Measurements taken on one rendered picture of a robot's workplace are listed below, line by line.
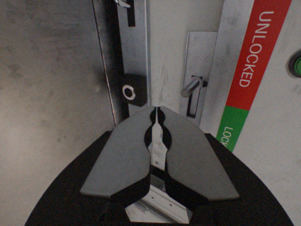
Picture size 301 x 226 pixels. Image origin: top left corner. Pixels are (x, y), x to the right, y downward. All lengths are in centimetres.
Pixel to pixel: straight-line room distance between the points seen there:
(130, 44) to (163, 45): 6
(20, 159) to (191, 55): 29
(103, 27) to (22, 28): 12
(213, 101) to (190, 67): 7
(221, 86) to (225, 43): 5
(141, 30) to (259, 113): 23
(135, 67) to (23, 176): 25
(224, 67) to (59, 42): 22
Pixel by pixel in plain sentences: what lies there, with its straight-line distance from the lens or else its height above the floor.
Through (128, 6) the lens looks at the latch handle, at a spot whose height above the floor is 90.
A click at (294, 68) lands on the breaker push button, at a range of 24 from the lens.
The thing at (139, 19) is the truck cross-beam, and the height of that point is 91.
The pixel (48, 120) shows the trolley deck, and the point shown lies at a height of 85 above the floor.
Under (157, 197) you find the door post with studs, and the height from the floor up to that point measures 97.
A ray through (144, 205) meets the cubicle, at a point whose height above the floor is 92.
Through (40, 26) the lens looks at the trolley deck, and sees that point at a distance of 24.
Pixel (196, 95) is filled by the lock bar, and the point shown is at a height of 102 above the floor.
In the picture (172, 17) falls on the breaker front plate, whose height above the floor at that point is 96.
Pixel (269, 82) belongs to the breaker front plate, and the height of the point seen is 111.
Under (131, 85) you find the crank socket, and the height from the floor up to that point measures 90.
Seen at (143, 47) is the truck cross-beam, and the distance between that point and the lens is 27.
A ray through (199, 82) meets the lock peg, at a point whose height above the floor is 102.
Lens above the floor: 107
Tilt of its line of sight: 27 degrees down
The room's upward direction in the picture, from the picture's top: 107 degrees clockwise
